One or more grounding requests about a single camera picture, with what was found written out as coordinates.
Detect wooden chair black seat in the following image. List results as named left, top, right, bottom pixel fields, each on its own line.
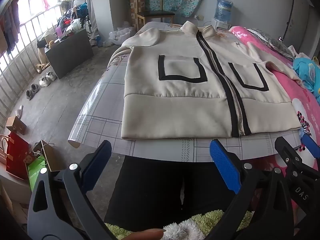
left=135, top=0, right=175, bottom=30

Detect grey fuzzy blanket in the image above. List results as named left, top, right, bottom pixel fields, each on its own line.
left=247, top=29, right=295, bottom=60

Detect pink floral blanket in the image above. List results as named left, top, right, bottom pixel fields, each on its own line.
left=229, top=26, right=320, bottom=175

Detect green fuzzy garment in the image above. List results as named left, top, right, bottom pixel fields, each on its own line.
left=104, top=210, right=253, bottom=240

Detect red paper bag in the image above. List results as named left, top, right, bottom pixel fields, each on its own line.
left=5, top=132, right=30, bottom=180

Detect floral plastic tablecloth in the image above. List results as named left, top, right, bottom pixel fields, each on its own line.
left=68, top=21, right=303, bottom=162

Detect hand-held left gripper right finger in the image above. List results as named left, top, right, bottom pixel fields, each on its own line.
left=207, top=139, right=294, bottom=240

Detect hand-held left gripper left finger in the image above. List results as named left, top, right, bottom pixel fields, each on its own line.
left=27, top=140, right=113, bottom=240

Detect beige zip jacket black trim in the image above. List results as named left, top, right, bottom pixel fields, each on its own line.
left=117, top=21, right=304, bottom=140

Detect person's black pants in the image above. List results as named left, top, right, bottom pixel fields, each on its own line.
left=104, top=155, right=238, bottom=232

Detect wooden rack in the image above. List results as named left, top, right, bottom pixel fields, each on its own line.
left=129, top=0, right=147, bottom=32

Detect metal window railing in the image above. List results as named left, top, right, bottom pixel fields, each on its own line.
left=0, top=2, right=63, bottom=120

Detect thin black pole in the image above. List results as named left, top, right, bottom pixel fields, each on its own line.
left=285, top=0, right=297, bottom=39

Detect blue water bottle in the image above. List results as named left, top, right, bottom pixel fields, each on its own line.
left=215, top=0, right=233, bottom=22

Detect hanging clothes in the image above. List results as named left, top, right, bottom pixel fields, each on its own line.
left=0, top=0, right=24, bottom=55

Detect cardboard box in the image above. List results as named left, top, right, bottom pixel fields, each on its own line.
left=5, top=116, right=27, bottom=135

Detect pile of clothes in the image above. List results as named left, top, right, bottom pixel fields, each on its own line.
left=57, top=2, right=88, bottom=33

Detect black cabinet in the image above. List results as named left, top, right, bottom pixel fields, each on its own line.
left=45, top=27, right=94, bottom=79

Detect brown paper bag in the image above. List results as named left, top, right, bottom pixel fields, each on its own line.
left=32, top=140, right=64, bottom=172

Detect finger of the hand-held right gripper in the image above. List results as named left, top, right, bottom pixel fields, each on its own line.
left=301, top=134, right=320, bottom=157
left=274, top=136, right=320, bottom=205

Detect light blue cloth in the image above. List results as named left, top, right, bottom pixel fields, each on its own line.
left=292, top=57, right=320, bottom=98

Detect white water dispenser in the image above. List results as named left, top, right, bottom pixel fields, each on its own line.
left=211, top=17, right=232, bottom=32

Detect person's left hand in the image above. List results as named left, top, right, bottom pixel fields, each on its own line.
left=124, top=228, right=167, bottom=240

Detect green paper bag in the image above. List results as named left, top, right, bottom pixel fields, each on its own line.
left=27, top=155, right=48, bottom=192

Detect beige boots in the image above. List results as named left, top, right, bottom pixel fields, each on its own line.
left=35, top=40, right=52, bottom=73

